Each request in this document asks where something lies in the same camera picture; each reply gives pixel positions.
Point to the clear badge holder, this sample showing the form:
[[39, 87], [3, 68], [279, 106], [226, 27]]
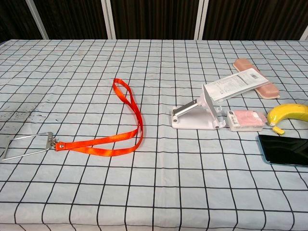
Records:
[[49, 143]]

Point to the pink oblong case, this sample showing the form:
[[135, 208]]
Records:
[[267, 90]]

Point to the pink white tissue pack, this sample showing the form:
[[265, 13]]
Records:
[[245, 119]]

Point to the black smartphone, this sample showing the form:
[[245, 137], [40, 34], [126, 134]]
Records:
[[284, 150]]

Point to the yellow banana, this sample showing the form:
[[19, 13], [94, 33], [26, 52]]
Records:
[[286, 111]]

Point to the white black checkered tablecloth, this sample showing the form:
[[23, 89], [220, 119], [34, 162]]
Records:
[[144, 187]]

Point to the white partition frame post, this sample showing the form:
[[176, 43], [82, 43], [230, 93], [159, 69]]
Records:
[[109, 21], [305, 35], [201, 21], [38, 21]]

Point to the white printed packet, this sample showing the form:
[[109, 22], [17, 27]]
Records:
[[235, 84]]

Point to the white folding phone stand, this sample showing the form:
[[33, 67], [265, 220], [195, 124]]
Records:
[[192, 120]]

